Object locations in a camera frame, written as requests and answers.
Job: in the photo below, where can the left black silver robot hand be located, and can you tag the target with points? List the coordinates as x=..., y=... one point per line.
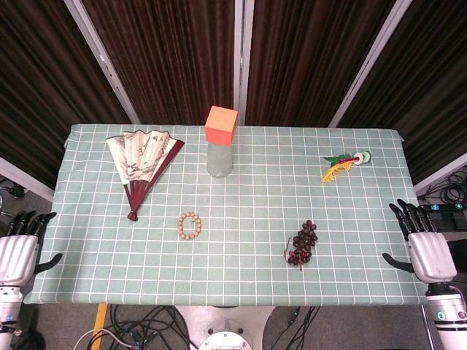
x=16, y=257

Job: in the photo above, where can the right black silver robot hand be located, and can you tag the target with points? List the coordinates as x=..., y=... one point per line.
x=432, y=255

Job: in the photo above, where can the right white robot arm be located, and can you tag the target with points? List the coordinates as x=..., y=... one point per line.
x=448, y=317

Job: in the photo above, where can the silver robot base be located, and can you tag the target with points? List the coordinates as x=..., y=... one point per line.
x=224, y=328

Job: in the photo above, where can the black device with green lights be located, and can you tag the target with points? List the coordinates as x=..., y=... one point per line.
x=450, y=217

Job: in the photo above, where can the black chair base with casters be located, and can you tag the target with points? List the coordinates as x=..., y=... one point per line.
x=16, y=191

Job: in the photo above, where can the yellow floor tape strip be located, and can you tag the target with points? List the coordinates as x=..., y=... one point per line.
x=100, y=321

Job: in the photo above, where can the colourful feather tassel ornament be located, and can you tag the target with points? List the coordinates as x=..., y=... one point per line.
x=337, y=169

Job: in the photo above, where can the dark red grape bunch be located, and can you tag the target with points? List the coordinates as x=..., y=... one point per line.
x=304, y=238

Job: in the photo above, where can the painted paper folding fan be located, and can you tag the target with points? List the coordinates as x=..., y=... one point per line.
x=142, y=156

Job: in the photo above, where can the dark brown pleated curtain panel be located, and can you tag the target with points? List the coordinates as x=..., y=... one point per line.
x=44, y=91
x=430, y=91
x=310, y=58
x=168, y=58

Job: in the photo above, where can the green white checked tablecloth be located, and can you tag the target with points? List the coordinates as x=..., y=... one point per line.
x=237, y=204

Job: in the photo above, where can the orange cube block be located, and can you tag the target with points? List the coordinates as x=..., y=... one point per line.
x=220, y=125

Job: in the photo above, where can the grey aluminium partition rail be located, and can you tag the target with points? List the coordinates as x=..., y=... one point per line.
x=25, y=180
x=441, y=171

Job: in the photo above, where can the grey aluminium partition post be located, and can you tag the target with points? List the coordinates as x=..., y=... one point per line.
x=102, y=62
x=242, y=62
x=368, y=65

